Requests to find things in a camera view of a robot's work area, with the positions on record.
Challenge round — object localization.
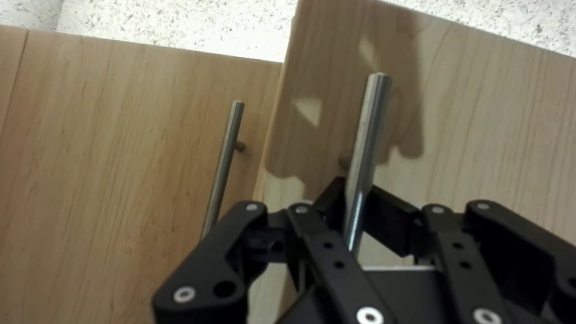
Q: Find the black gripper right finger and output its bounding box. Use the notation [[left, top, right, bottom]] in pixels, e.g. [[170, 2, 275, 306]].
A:
[[365, 185, 576, 324]]

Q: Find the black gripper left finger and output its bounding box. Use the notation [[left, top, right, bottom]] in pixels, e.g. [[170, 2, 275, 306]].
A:
[[150, 176, 397, 324]]

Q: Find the steel bar cabinet handle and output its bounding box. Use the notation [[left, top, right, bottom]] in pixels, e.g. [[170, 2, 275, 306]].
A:
[[199, 99, 246, 239], [341, 70, 392, 257]]

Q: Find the wooden cabinet door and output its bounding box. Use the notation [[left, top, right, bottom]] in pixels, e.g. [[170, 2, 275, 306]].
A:
[[0, 25, 284, 324], [249, 0, 576, 324]]

